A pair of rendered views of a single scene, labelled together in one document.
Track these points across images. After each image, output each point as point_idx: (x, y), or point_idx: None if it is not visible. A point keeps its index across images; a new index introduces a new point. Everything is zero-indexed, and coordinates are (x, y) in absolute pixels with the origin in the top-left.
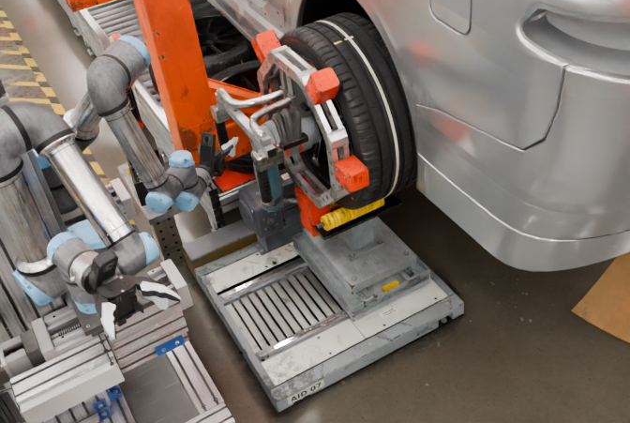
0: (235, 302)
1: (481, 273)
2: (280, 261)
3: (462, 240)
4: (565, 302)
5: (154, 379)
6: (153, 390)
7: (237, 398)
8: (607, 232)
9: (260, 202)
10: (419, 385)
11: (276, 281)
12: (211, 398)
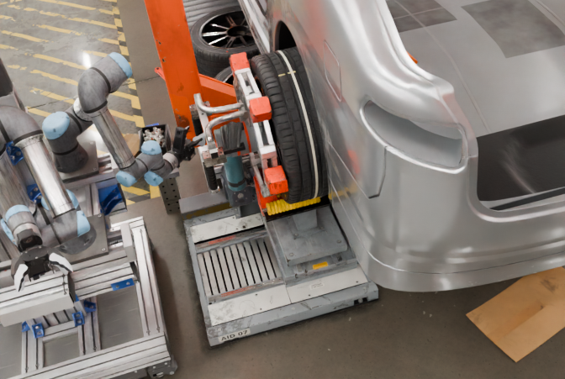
0: (205, 253)
1: None
2: (249, 226)
3: None
4: (465, 306)
5: (122, 302)
6: (118, 311)
7: (186, 328)
8: (436, 271)
9: None
10: (323, 349)
11: (240, 242)
12: (155, 326)
